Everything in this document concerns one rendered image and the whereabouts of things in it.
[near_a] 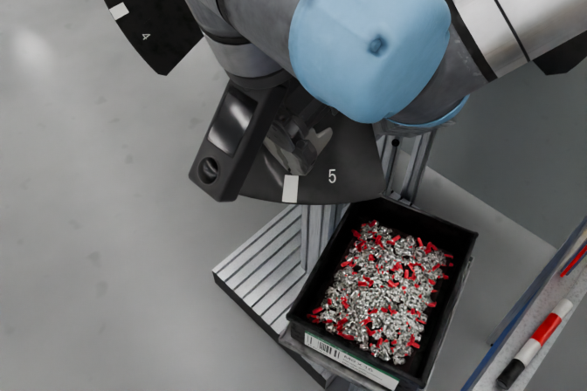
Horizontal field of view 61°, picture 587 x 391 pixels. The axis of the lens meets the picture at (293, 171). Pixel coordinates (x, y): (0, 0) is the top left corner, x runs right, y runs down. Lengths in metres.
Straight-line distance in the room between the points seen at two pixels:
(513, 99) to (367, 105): 1.29
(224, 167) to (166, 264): 1.27
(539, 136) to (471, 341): 0.62
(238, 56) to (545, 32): 0.20
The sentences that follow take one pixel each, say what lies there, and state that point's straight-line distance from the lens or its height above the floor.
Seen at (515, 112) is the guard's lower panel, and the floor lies 0.45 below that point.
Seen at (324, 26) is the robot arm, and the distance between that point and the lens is 0.24.
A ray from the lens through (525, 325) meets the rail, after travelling 0.67.
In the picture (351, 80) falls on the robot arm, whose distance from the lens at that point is 0.23.
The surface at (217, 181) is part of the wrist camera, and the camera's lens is 0.43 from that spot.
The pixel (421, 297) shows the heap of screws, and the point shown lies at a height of 0.84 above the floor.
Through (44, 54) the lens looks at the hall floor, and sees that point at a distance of 2.61.
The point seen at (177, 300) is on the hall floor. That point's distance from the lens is 1.61.
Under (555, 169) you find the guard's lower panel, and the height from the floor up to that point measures 0.34.
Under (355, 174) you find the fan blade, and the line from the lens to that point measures 0.59.
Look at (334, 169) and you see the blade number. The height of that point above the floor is 0.98.
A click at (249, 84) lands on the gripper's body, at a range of 0.40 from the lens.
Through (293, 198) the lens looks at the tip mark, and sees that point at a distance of 0.59.
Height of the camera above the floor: 1.43
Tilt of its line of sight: 51 degrees down
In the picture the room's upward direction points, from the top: straight up
